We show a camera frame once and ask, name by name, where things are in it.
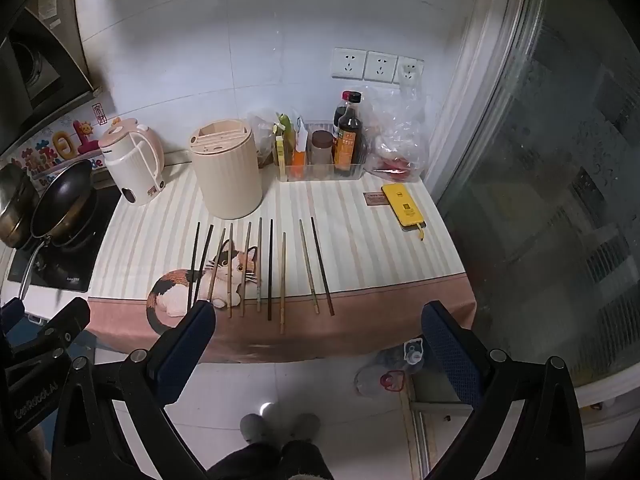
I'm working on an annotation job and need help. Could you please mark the yellow seasoning packet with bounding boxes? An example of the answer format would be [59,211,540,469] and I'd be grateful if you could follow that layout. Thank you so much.
[274,135,292,178]

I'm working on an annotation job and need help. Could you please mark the white wall socket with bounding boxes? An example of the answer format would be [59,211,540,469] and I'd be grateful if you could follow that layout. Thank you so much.
[363,50,399,83]
[331,47,367,81]
[393,57,425,86]

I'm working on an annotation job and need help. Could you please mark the steel pot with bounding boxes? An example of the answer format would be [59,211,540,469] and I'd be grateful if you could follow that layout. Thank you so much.
[0,162,41,250]

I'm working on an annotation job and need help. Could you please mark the yellow power bank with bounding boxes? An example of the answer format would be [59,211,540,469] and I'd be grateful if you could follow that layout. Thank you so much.
[381,182,430,231]

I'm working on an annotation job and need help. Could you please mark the striped cat print tablecloth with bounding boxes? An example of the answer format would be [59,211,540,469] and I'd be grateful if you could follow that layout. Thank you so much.
[86,160,477,365]

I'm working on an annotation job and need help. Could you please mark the green capped white bottle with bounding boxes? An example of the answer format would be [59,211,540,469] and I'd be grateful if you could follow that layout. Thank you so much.
[292,117,311,178]

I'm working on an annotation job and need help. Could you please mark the grey slipper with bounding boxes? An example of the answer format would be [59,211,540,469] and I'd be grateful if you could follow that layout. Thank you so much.
[239,412,281,446]
[282,412,322,443]

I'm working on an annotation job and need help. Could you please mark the pink white electric kettle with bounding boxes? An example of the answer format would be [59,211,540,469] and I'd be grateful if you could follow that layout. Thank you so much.
[98,117,166,207]

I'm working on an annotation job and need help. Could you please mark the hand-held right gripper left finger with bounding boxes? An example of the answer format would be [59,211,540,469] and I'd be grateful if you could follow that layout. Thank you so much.
[50,301,217,480]

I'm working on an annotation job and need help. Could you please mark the black wok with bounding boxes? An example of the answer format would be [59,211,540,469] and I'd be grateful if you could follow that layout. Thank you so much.
[19,159,101,302]

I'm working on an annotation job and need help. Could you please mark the clear bottle with red ring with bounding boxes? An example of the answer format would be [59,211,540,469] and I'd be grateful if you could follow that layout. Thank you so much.
[355,362,408,396]

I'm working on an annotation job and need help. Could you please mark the red cap bottle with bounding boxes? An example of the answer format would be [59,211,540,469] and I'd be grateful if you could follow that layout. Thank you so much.
[333,90,351,133]

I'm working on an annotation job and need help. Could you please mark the person's leg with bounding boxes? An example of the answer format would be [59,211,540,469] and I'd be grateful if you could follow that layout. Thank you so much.
[277,440,336,480]
[207,442,281,480]

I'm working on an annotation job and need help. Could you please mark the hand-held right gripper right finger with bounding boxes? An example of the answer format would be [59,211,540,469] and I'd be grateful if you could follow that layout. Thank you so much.
[421,301,588,480]

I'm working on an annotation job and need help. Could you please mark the black induction cooktop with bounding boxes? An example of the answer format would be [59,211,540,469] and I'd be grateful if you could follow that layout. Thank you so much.
[7,187,122,293]

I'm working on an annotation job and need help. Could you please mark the range hood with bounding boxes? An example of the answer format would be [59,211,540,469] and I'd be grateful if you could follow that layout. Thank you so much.
[0,0,98,156]

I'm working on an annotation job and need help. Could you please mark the crumpled clear plastic bag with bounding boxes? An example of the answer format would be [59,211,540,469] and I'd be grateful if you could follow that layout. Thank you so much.
[245,110,281,168]

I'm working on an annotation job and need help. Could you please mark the bunch of mixed chopsticks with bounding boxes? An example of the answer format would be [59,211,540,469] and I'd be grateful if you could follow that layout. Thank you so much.
[186,216,336,336]

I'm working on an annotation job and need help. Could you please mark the clear plastic organizer bin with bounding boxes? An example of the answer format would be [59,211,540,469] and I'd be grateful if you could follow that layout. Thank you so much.
[277,120,368,182]

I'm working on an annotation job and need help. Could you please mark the colourful printed box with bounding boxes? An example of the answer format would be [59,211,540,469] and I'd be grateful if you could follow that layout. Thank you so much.
[0,102,123,191]

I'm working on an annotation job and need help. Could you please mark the glass sliding door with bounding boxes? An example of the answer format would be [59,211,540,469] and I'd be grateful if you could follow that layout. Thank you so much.
[425,0,640,411]

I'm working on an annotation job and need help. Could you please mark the clear bag with red contents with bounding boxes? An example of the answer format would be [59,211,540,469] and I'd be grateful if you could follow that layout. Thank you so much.
[362,85,432,183]

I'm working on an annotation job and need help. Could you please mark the person's right leg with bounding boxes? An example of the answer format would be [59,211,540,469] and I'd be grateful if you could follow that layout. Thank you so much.
[277,440,336,480]

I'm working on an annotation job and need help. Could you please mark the dark soy sauce bottle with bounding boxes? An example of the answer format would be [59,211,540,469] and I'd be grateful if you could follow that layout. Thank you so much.
[334,91,363,177]

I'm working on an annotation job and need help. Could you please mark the green seasoning packet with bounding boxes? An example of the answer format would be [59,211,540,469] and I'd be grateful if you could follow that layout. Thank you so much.
[273,112,295,141]

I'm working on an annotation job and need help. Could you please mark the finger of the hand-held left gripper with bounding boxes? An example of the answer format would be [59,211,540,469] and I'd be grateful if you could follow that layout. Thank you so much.
[29,297,91,357]
[0,299,25,347]

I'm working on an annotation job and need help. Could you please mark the person's left forearm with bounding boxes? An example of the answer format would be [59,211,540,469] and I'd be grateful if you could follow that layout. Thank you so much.
[20,430,53,480]

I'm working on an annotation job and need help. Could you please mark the person's left leg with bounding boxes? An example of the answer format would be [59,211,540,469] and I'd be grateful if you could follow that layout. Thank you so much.
[207,442,281,480]

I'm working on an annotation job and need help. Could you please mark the beige ribbed utensil holder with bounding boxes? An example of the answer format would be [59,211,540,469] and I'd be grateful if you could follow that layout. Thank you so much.
[188,116,263,220]

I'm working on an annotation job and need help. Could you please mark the brown lid jar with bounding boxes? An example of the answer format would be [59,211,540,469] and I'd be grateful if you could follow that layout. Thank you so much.
[311,130,335,166]

